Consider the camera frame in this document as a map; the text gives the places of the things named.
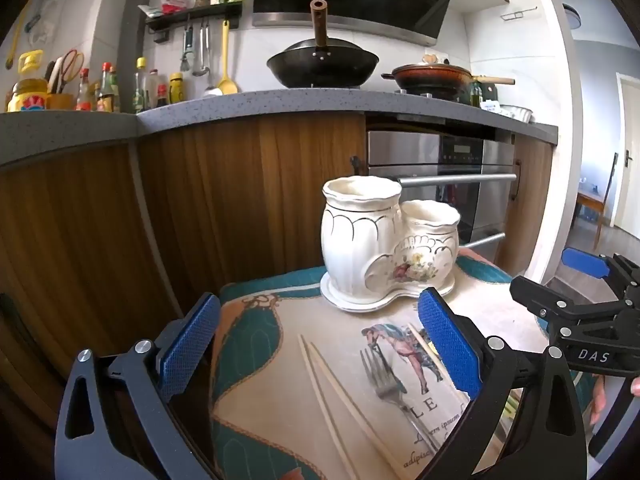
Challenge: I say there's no white ceramic utensil holder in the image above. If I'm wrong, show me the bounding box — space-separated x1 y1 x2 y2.
320 176 460 313

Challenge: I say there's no green glass bottle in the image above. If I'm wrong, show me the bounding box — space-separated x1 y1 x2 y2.
96 62 120 113

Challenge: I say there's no wooden knife block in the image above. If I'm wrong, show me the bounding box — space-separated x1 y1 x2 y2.
46 93 76 110

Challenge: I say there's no grey stone countertop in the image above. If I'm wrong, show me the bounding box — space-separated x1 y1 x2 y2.
1 89 559 167

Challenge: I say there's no person right hand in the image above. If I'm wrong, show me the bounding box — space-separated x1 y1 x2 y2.
588 374 640 427

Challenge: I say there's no yellow oil bottle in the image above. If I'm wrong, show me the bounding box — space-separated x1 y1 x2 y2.
6 50 48 113

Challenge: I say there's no stainless steel oven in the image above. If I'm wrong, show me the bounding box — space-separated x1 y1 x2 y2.
368 130 518 261

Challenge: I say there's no black wall spice shelf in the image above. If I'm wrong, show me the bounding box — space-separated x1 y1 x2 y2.
145 2 243 35

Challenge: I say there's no black wok wooden handle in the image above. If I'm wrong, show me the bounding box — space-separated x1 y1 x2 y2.
267 0 380 89

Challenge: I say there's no red brown frying pan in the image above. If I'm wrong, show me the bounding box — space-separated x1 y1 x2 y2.
381 63 515 100

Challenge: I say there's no horse print quilted mat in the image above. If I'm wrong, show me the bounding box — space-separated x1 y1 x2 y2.
209 248 609 480

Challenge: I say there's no yellow mustard bottle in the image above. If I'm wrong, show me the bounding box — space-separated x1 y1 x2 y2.
168 72 186 104

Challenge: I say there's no red cap sauce bottle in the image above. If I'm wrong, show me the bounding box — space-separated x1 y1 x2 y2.
75 68 92 112

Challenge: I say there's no silver metal fork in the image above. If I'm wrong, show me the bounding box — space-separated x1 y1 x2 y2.
360 350 440 454

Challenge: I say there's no wooden chopstick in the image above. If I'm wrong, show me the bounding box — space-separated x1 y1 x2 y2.
297 334 359 480
306 341 408 479

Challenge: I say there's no yellow hanging spatula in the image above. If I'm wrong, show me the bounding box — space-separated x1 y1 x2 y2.
217 20 239 96

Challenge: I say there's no clear yellow cap bottle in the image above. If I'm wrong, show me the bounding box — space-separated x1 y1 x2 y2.
132 56 149 114

